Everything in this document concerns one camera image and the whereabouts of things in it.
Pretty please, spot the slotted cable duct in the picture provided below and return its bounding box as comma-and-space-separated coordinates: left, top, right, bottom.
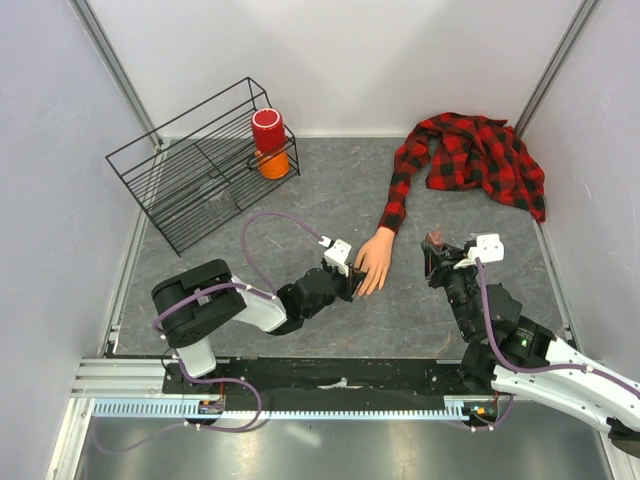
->
92, 398, 496, 421

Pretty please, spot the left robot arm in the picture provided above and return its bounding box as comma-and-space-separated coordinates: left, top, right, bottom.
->
151, 259, 365, 393

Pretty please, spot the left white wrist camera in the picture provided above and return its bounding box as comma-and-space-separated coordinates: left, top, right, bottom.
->
319, 236, 352, 277

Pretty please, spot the orange cup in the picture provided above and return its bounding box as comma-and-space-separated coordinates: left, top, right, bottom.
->
255, 150, 290, 180

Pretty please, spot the purple cable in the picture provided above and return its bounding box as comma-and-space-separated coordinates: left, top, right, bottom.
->
151, 210, 331, 341
474, 257, 640, 401

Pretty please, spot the glitter nail polish bottle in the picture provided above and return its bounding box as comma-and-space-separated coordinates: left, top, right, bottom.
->
425, 230, 444, 248

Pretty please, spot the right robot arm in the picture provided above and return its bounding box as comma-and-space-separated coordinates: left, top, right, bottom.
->
421, 231, 639, 457

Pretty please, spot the red plaid shirt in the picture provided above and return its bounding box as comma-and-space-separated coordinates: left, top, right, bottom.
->
379, 112, 546, 233

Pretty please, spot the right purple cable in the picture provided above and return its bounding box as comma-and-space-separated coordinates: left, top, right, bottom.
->
474, 257, 640, 401

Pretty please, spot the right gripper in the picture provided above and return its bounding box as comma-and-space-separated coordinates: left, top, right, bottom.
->
421, 239, 482, 340

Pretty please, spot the clear plastic cup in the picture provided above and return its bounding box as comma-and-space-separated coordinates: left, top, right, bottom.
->
199, 180, 236, 219

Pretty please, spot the red cup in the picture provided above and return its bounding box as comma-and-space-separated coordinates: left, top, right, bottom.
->
251, 108, 286, 153

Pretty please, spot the mannequin hand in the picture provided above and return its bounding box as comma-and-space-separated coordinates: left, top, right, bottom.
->
355, 227, 395, 296

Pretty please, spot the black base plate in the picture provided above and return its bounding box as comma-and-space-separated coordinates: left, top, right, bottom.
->
162, 357, 495, 410

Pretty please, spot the black wire rack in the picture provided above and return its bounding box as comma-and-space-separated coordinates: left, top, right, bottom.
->
105, 77, 300, 255

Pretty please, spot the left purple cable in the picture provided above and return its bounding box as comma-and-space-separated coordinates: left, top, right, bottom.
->
151, 210, 331, 341

